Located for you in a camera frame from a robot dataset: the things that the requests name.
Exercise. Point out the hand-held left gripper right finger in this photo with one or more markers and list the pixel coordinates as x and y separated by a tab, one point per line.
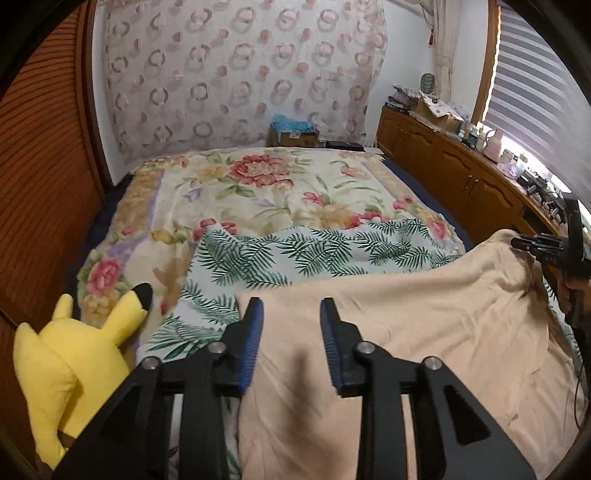
332	341

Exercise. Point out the blue plastic bag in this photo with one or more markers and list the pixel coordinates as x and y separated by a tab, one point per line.
288	122

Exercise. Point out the dark oval mesh object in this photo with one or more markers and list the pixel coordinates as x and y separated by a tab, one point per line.
427	84

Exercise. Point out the cardboard box with floral cloth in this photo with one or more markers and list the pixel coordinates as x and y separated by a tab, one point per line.
438	115

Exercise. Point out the palm leaf bedsheet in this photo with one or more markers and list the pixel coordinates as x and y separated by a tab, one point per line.
300	249

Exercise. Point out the black flat device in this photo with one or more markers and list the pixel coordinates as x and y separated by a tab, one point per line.
344	145

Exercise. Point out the yellow plush toy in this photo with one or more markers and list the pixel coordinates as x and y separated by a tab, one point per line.
83	350

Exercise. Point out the wooden louvred wardrobe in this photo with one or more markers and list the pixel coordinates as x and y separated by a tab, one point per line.
46	161

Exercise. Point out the stack of books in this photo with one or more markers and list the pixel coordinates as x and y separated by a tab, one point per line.
399	98

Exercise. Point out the wooden sideboard cabinet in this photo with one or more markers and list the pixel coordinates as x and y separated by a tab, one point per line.
438	161

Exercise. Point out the striped window blind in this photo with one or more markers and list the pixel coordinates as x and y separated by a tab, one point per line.
535	92

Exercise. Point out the black tools on sideboard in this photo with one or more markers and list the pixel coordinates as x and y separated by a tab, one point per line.
542	194

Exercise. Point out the beige printed t-shirt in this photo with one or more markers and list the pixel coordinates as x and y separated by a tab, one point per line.
415	323

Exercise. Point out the pink jug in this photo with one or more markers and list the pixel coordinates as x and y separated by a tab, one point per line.
494	145

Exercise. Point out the person's right hand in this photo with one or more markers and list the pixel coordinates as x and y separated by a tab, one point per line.
564	290

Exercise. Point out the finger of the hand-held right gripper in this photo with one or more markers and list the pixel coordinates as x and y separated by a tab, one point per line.
545	255
538	241

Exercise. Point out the circle patterned curtain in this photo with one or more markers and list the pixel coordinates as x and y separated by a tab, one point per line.
207	83

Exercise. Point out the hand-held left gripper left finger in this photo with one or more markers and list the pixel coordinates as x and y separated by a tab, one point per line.
251	341

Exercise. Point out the group of small bottles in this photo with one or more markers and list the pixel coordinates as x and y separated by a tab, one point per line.
472	136

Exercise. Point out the floral blanket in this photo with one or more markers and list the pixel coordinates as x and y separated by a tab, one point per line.
231	194

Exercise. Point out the lilac plastic container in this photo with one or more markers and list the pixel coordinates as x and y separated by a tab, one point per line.
508	167

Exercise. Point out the tied beige curtain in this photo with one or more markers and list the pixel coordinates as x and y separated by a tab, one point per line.
445	60

